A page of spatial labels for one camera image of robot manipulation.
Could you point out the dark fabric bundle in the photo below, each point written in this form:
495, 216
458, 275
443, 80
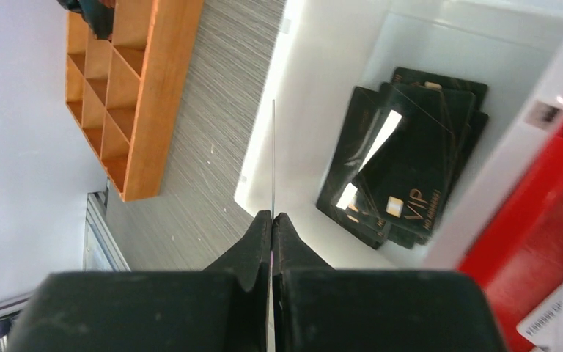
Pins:
98, 14

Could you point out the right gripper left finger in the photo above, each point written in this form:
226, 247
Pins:
223, 307

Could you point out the thin card edge-on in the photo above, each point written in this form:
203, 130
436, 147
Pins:
273, 158

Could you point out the orange wooden compartment tray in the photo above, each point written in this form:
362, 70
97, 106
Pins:
125, 94

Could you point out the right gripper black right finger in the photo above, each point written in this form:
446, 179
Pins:
320, 308

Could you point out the aluminium rail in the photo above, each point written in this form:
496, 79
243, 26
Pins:
26, 259

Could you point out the white plastic bin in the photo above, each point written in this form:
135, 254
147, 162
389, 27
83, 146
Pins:
324, 49

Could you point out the red plastic bin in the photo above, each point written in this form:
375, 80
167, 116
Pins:
518, 258

